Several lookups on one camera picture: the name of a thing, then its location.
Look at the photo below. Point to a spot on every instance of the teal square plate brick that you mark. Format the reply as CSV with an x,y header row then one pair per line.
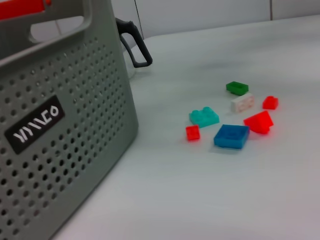
x,y
203,117

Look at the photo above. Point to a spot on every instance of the blue square brick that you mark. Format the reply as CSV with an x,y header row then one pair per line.
x,y
231,136

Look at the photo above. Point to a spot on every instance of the orange-red sloped brick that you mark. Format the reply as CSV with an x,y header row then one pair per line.
x,y
260,122

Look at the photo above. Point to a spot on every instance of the grey perforated storage bin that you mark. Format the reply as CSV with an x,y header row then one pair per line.
x,y
75,125

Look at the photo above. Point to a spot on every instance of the small red brick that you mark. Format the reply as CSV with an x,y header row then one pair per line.
x,y
193,133
270,103

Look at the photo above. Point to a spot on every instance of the green thick brick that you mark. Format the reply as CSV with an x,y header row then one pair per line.
x,y
237,87

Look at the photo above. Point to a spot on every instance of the white brick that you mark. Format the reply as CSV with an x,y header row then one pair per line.
x,y
243,103

